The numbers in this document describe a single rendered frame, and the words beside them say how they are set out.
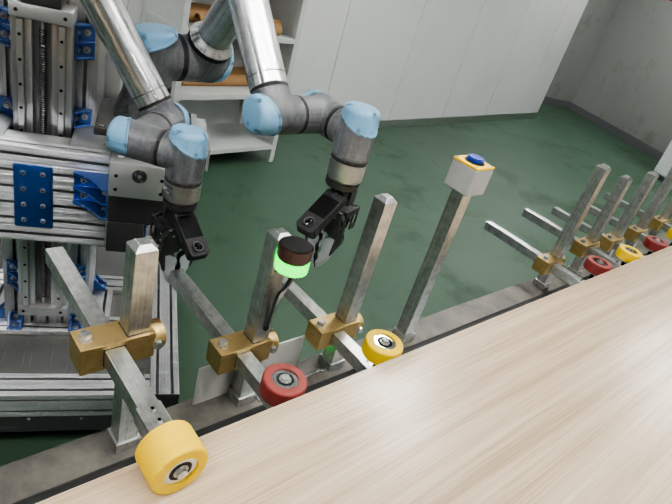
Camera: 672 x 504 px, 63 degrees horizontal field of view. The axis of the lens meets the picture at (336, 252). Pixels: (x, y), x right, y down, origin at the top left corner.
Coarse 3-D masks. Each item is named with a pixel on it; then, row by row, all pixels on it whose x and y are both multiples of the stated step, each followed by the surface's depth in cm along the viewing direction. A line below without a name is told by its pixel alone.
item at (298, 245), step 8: (288, 240) 94; (296, 240) 95; (304, 240) 95; (288, 248) 92; (296, 248) 92; (304, 248) 93; (312, 248) 94; (288, 264) 92; (272, 272) 98; (288, 280) 97; (272, 304) 102; (272, 312) 103; (264, 328) 105
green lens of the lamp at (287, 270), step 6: (276, 258) 94; (276, 264) 94; (282, 264) 93; (282, 270) 93; (288, 270) 93; (294, 270) 93; (300, 270) 93; (306, 270) 95; (288, 276) 93; (294, 276) 93; (300, 276) 94
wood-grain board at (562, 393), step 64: (512, 320) 133; (576, 320) 141; (640, 320) 150; (384, 384) 101; (448, 384) 106; (512, 384) 111; (576, 384) 117; (640, 384) 123; (256, 448) 82; (320, 448) 85; (384, 448) 89; (448, 448) 92; (512, 448) 96; (576, 448) 100; (640, 448) 105
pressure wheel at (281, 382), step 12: (264, 372) 95; (276, 372) 96; (288, 372) 97; (300, 372) 97; (264, 384) 93; (276, 384) 94; (288, 384) 95; (300, 384) 95; (264, 396) 94; (276, 396) 92; (288, 396) 92
